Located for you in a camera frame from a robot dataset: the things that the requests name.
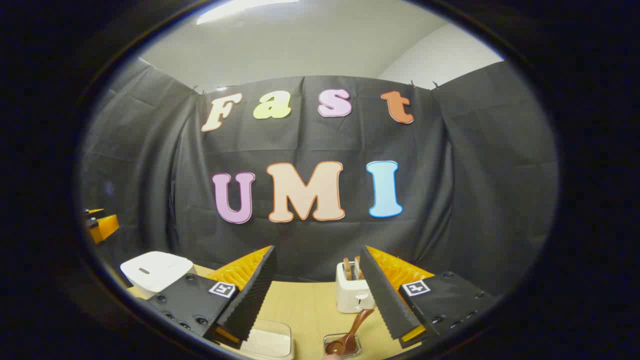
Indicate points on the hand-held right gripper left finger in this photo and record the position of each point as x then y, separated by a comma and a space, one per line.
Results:
250, 300

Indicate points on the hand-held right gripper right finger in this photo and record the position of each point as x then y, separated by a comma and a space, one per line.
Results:
385, 300

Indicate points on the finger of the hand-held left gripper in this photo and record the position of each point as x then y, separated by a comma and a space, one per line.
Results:
105, 227

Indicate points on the brown wooden spoon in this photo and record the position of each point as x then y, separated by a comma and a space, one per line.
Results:
356, 322

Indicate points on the white rice cooker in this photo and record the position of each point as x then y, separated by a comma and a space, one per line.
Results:
155, 270

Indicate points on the white toaster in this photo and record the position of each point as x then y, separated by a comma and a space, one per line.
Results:
350, 297

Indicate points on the toast bread slice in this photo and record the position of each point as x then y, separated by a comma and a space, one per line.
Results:
346, 269
357, 267

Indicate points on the black backdrop cloth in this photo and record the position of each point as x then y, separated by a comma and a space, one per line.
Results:
150, 175

